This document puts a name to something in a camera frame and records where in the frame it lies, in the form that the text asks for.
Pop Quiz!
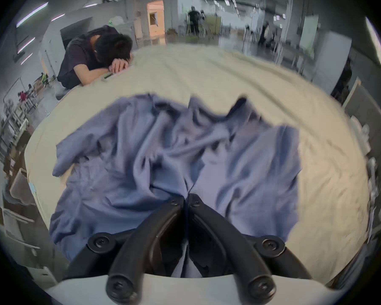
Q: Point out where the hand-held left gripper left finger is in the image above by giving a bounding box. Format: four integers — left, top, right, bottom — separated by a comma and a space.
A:
63, 194, 186, 304

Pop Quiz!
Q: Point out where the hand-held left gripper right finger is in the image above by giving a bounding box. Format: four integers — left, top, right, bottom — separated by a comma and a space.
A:
185, 193, 312, 304

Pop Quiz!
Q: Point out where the blue shirt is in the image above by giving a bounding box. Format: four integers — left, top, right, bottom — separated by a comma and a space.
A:
49, 93, 303, 278

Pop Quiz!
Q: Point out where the bed with beige sheet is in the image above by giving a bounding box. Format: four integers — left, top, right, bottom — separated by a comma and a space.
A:
24, 43, 370, 289

